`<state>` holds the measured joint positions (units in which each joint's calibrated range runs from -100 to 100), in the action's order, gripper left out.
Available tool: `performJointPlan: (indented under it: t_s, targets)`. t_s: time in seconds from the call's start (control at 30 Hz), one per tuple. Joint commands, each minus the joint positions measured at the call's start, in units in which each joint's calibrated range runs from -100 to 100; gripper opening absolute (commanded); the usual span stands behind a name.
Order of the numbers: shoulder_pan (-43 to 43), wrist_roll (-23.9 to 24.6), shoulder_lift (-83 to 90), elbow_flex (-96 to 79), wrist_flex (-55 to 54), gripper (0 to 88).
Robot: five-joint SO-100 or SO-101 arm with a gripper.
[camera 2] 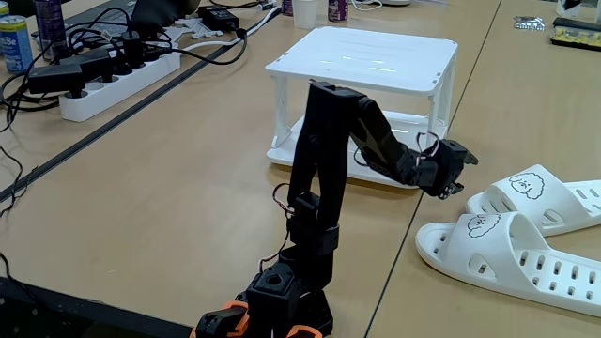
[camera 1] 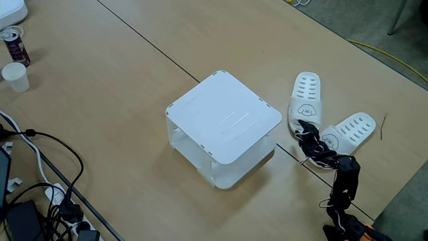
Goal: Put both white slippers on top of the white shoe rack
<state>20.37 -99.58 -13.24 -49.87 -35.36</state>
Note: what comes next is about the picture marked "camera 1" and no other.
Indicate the white slipper with puppy drawing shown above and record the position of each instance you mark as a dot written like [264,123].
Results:
[306,87]
[354,129]

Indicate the white plastic shoe rack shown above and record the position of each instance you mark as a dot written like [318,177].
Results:
[224,114]

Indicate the grey metal leg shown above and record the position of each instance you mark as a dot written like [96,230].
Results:
[398,16]

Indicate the black plug adapter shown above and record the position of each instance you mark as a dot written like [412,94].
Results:
[88,235]

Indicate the white power strip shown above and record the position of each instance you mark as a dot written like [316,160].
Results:
[55,195]

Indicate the white paper cup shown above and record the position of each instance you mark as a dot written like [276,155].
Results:
[15,75]

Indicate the black flat power adapter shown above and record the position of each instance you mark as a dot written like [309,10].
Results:
[23,221]

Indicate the purple drink can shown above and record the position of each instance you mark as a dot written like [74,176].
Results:
[17,50]

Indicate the black power brick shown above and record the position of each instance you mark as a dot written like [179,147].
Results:
[2,132]

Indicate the dark laptop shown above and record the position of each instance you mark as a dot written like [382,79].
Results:
[4,177]

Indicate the white flat device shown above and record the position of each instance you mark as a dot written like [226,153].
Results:
[11,10]

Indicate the white printed bracket piece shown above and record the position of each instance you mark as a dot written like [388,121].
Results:
[14,184]
[7,147]

